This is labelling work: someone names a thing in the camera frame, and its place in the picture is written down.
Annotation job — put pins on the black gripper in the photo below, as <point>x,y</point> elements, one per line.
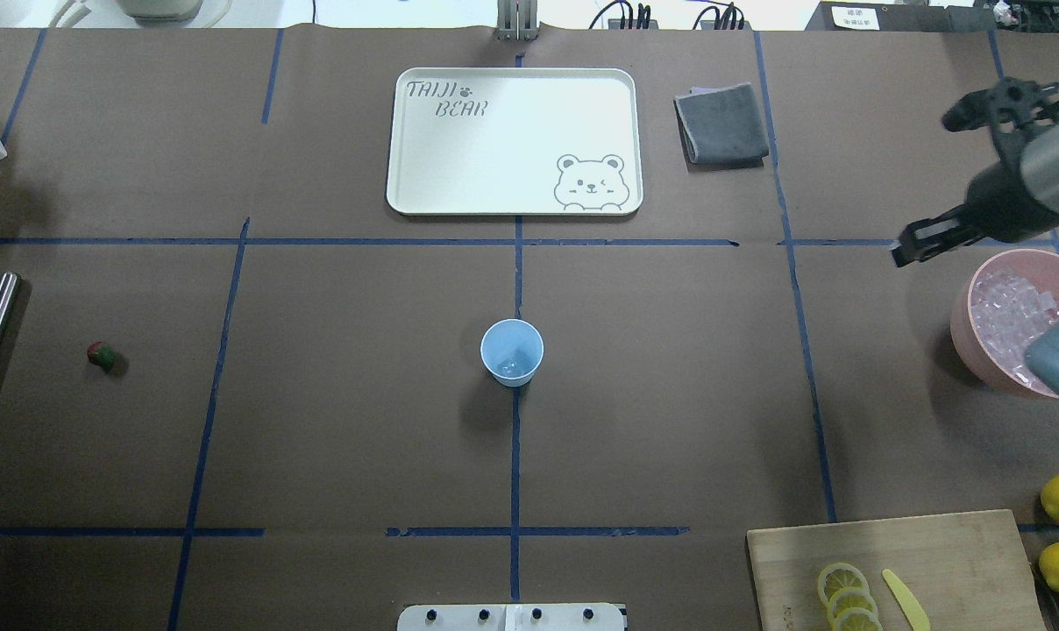
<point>1001,207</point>

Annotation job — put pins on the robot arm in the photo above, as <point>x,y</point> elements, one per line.
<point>1039,167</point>

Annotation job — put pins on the pink bowl of ice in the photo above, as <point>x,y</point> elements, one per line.
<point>1009,302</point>

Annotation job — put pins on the light blue paper cup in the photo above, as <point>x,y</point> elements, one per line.
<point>507,338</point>

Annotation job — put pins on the folded grey cloth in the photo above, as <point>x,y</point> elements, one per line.
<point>722,127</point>

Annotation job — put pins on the bamboo cutting board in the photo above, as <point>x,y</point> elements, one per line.
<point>968,570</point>

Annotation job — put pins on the lemon slice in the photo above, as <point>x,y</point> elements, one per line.
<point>856,619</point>
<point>848,599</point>
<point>837,577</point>

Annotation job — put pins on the yellow plastic knife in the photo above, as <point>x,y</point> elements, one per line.
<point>915,614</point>

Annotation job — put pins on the white bear serving tray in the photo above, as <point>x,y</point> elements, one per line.
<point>515,141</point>

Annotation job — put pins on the red strawberry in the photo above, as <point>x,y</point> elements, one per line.
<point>101,355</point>

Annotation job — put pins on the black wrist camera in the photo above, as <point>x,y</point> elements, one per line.
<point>1011,101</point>

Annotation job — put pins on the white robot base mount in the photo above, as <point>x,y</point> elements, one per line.
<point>515,616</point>

